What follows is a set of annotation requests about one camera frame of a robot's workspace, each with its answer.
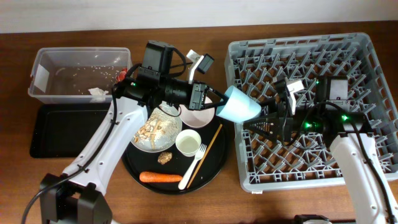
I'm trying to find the white plastic cup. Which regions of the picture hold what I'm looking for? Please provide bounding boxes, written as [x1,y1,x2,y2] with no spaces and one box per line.
[175,129,201,157]

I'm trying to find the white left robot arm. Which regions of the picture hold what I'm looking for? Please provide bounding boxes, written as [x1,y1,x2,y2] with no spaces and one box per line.
[34,78,228,223]

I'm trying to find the orange carrot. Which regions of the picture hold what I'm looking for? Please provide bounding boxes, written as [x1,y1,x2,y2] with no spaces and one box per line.
[139,171,183,183]

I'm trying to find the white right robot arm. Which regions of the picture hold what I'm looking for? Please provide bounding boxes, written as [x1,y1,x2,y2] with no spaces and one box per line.
[243,101,397,223]

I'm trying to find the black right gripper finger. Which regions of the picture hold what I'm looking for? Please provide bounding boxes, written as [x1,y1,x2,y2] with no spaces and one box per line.
[260,100,279,114]
[243,113,280,140]

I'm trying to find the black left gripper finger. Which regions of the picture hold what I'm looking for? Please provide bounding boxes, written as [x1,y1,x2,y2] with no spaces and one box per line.
[202,100,228,110]
[207,88,227,99]

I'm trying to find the grey dishwasher rack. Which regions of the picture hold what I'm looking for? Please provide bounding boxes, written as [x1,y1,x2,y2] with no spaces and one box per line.
[224,33,397,194]

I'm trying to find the crumpled white tissue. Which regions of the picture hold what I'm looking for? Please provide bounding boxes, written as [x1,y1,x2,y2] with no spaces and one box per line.
[88,88,109,103]

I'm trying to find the red snack wrapper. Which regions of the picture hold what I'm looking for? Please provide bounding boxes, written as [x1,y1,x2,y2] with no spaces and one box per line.
[116,68,127,82]

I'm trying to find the wooden chopstick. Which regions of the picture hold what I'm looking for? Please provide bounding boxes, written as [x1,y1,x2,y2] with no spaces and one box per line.
[186,124,223,189]

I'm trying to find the white plastic fork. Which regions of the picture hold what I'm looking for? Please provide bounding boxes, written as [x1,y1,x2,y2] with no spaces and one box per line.
[178,144,207,190]

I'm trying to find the brown food scrap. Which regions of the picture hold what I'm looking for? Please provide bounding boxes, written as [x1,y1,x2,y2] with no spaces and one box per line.
[157,152,172,165]

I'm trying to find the rectangular black tray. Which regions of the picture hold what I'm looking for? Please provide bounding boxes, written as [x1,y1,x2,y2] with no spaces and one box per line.
[29,103,110,158]

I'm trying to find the light blue plastic cup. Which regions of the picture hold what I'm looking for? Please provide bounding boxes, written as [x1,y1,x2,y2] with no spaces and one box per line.
[216,86,261,124]

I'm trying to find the clear plastic waste bin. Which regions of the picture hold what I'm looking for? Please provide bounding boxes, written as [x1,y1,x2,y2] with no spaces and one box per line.
[27,47,132,104]

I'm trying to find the round black tray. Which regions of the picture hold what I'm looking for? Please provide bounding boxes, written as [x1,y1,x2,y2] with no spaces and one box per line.
[121,116,229,195]

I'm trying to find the grey plate with food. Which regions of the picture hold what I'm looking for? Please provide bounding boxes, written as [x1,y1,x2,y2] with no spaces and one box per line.
[131,102,182,152]

